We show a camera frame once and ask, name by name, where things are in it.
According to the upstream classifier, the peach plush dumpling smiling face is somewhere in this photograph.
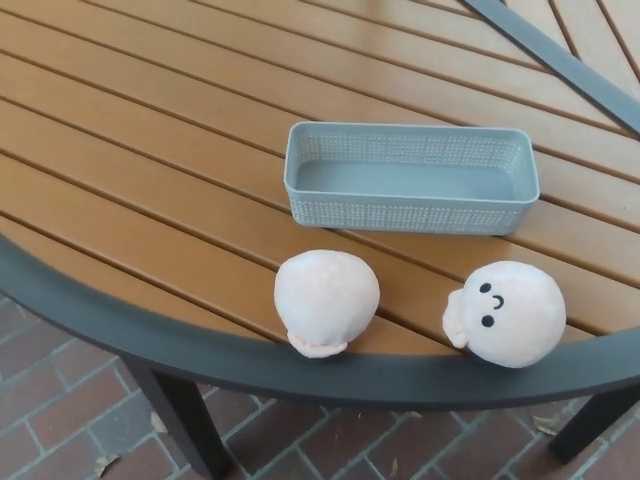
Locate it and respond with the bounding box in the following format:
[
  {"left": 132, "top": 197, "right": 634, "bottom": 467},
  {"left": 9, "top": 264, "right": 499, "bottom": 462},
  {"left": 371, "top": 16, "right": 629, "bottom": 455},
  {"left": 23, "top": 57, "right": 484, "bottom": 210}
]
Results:
[{"left": 441, "top": 259, "right": 568, "bottom": 370}]

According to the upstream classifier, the peach plush dumpling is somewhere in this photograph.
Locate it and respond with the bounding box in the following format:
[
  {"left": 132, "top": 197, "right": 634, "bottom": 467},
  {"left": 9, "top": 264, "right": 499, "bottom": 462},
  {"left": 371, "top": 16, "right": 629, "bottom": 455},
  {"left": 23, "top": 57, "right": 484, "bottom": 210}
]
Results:
[{"left": 273, "top": 248, "right": 381, "bottom": 360}]

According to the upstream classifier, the dark grey table rim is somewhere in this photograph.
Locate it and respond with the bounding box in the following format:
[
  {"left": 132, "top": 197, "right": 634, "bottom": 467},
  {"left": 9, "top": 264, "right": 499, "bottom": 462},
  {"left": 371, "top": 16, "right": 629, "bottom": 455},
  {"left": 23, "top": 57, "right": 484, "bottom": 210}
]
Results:
[{"left": 0, "top": 233, "right": 640, "bottom": 416}]

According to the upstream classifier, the grey metal table crossbar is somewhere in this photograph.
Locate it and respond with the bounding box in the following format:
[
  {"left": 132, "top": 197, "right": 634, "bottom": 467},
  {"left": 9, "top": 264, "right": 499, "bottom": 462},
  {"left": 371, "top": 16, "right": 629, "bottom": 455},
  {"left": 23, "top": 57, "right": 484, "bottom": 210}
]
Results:
[{"left": 462, "top": 0, "right": 640, "bottom": 139}]

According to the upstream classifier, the dark metal table leg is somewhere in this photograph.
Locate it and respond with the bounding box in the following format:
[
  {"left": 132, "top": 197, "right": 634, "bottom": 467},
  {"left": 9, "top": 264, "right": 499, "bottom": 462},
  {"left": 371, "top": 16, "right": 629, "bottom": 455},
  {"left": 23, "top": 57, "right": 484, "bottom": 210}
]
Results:
[
  {"left": 122, "top": 359, "right": 236, "bottom": 479},
  {"left": 548, "top": 387, "right": 624, "bottom": 465}
]

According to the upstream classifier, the grey perforated plastic basket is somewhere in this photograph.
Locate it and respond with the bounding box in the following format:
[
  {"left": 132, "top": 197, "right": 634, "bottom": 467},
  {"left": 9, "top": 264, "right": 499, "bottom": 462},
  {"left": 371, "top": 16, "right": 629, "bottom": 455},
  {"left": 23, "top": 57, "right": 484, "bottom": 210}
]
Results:
[{"left": 283, "top": 121, "right": 542, "bottom": 238}]

